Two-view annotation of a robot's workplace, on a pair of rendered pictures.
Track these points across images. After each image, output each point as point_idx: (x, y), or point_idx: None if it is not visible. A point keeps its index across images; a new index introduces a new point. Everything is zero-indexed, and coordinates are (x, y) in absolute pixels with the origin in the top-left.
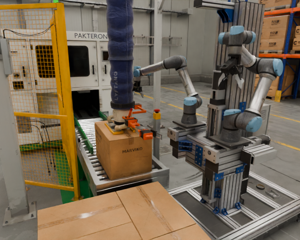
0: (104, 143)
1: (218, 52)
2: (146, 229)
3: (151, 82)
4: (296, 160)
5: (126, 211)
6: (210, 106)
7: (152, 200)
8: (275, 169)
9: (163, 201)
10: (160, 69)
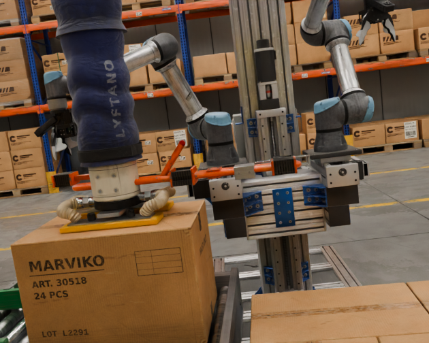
0: (137, 259)
1: (244, 21)
2: (407, 324)
3: None
4: (215, 236)
5: (337, 339)
6: (265, 115)
7: (318, 307)
8: (217, 255)
9: (326, 299)
10: (148, 62)
